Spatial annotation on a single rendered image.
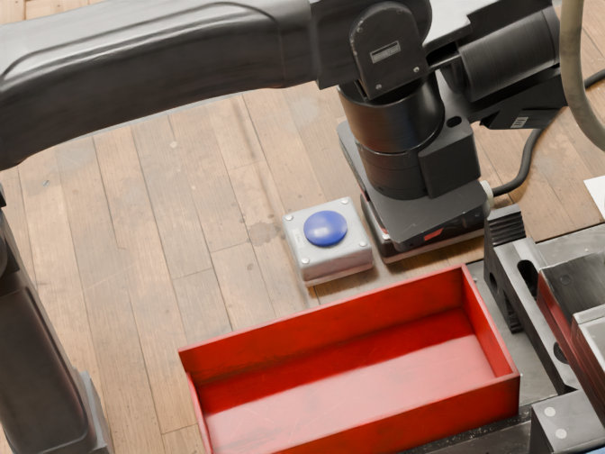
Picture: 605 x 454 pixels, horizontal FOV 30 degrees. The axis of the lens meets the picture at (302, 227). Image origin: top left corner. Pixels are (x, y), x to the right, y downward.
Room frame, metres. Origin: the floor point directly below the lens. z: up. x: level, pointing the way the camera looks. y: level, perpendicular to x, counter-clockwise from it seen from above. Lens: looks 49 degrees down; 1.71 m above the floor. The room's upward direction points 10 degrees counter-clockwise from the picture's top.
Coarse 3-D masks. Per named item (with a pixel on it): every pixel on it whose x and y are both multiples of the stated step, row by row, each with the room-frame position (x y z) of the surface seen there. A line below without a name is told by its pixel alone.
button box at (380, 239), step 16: (592, 80) 0.81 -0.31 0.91; (528, 144) 0.74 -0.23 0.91; (528, 160) 0.72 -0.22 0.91; (496, 192) 0.68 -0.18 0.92; (368, 208) 0.68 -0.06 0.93; (368, 224) 0.68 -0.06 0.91; (480, 224) 0.65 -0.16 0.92; (384, 240) 0.64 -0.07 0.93; (432, 240) 0.64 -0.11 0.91; (448, 240) 0.65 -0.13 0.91; (464, 240) 0.65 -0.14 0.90; (384, 256) 0.64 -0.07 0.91; (400, 256) 0.64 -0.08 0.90
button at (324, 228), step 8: (312, 216) 0.68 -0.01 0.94; (320, 216) 0.67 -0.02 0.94; (328, 216) 0.67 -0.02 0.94; (336, 216) 0.67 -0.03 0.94; (304, 224) 0.67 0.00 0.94; (312, 224) 0.67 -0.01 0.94; (320, 224) 0.66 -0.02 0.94; (328, 224) 0.66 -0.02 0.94; (336, 224) 0.66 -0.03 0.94; (344, 224) 0.66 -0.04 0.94; (304, 232) 0.66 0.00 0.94; (312, 232) 0.66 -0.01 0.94; (320, 232) 0.65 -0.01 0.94; (328, 232) 0.65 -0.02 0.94; (336, 232) 0.65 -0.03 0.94; (344, 232) 0.65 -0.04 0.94; (312, 240) 0.65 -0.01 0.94; (320, 240) 0.65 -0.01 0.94; (328, 240) 0.65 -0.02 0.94; (336, 240) 0.64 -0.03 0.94
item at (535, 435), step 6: (534, 420) 0.41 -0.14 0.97; (534, 426) 0.41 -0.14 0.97; (534, 432) 0.41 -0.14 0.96; (540, 432) 0.40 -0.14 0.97; (534, 438) 0.41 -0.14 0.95; (540, 438) 0.40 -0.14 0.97; (534, 444) 0.41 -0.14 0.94; (540, 444) 0.40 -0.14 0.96; (546, 444) 0.39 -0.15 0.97; (528, 450) 0.42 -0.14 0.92; (534, 450) 0.41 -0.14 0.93; (540, 450) 0.40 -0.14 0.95; (546, 450) 0.39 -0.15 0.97
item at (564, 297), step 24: (576, 264) 0.42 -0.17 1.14; (600, 264) 0.42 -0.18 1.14; (552, 288) 0.41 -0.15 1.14; (576, 288) 0.40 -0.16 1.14; (600, 288) 0.40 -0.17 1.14; (552, 312) 0.40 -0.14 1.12; (576, 312) 0.39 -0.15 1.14; (600, 312) 0.35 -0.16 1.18; (576, 336) 0.35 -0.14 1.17; (600, 336) 0.34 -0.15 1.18; (576, 360) 0.36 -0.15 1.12; (600, 360) 0.32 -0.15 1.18; (600, 384) 0.32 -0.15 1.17; (600, 408) 0.33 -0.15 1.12
